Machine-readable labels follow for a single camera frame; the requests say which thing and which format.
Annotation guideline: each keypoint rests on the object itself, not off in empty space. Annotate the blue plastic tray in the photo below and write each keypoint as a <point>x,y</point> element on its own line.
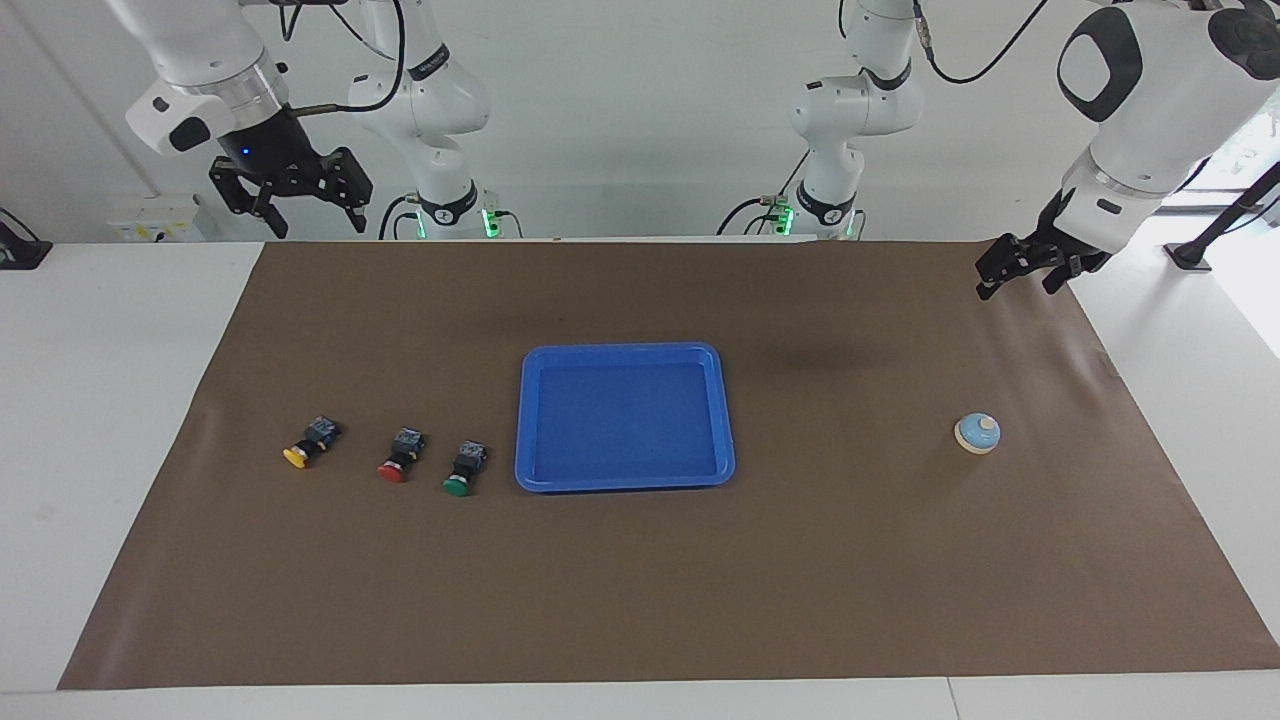
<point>625,425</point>

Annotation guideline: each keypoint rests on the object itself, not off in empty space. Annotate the black tripod stand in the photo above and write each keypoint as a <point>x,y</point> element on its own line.
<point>1215,230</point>

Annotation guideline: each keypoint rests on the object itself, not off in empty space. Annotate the black stand base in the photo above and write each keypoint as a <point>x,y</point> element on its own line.
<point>20,252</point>

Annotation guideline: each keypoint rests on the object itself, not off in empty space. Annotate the light blue desk bell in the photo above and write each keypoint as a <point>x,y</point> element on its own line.
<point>977,434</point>

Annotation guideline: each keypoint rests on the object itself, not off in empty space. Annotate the green push button switch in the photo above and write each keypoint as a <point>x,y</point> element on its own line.
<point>465,468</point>

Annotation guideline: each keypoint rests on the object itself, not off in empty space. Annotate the yellow push button switch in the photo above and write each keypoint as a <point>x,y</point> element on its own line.
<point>310,445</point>

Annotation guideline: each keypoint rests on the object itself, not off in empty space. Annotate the white wall socket box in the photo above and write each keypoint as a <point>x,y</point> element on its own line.
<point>155,220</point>

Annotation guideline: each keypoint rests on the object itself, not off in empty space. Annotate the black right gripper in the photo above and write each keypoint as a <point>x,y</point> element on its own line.
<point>275,150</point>

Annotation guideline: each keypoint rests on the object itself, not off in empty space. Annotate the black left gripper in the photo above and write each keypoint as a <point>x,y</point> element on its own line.
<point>1070,245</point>

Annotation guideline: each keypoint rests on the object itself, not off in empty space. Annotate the brown table mat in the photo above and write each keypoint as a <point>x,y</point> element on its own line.
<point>640,590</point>

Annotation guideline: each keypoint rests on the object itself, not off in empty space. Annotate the red push button switch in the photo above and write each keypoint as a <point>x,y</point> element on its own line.
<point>402,455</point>

